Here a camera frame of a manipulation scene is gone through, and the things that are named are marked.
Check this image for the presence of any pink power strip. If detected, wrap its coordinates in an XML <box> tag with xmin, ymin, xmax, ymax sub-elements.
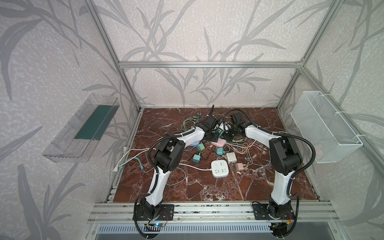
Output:
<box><xmin>211</xmin><ymin>138</ymin><xmax>227</xmax><ymax>148</ymax></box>

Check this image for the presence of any green charger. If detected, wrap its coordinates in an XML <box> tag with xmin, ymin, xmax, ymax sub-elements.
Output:
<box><xmin>197</xmin><ymin>143</ymin><xmax>205</xmax><ymax>152</ymax></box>

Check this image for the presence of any white power strip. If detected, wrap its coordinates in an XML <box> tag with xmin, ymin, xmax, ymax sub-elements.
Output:
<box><xmin>211</xmin><ymin>160</ymin><xmax>229</xmax><ymax>178</ymax></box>

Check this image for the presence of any blue power strip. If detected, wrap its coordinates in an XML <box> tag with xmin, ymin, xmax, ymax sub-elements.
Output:
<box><xmin>190</xmin><ymin>141</ymin><xmax>200</xmax><ymax>147</ymax></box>

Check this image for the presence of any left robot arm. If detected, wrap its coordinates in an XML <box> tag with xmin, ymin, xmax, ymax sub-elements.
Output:
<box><xmin>140</xmin><ymin>115</ymin><xmax>222</xmax><ymax>211</ymax></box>

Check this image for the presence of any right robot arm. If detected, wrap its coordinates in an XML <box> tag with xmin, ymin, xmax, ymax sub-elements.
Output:
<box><xmin>223</xmin><ymin>109</ymin><xmax>316</xmax><ymax>213</ymax></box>

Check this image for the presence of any pink usb cable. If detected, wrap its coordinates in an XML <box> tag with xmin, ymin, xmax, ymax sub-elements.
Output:
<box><xmin>227</xmin><ymin>140</ymin><xmax>268</xmax><ymax>158</ymax></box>

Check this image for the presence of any green usb cable bundle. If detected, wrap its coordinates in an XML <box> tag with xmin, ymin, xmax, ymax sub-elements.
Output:
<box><xmin>181</xmin><ymin>113</ymin><xmax>211</xmax><ymax>133</ymax></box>

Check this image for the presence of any white power strip cord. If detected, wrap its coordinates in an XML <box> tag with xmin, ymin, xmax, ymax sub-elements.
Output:
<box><xmin>178</xmin><ymin>162</ymin><xmax>213</xmax><ymax>171</ymax></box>

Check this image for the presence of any white wire mesh basket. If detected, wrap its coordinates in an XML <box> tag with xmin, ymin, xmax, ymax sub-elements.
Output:
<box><xmin>291</xmin><ymin>91</ymin><xmax>363</xmax><ymax>164</ymax></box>

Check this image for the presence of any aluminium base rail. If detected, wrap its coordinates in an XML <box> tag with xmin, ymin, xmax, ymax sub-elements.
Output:
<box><xmin>87</xmin><ymin>201</ymin><xmax>340</xmax><ymax>224</ymax></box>

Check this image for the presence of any clear plastic wall tray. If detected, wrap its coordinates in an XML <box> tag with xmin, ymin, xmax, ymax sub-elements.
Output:
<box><xmin>42</xmin><ymin>94</ymin><xmax>120</xmax><ymax>163</ymax></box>

